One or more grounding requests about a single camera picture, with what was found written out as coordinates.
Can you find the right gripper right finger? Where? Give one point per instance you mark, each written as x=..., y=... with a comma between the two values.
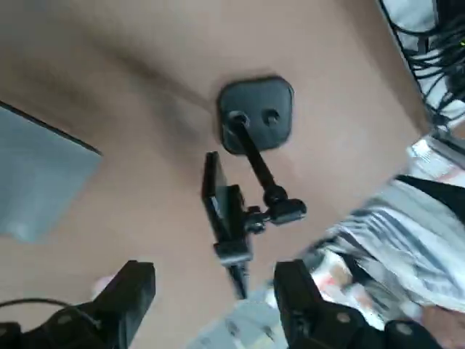
x=294, y=291

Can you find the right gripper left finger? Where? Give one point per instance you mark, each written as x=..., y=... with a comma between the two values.
x=123, y=291

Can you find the black desktop phone stand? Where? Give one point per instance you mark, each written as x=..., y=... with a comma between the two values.
x=256, y=109

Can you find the person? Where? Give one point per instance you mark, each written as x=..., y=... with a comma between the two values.
x=417, y=236

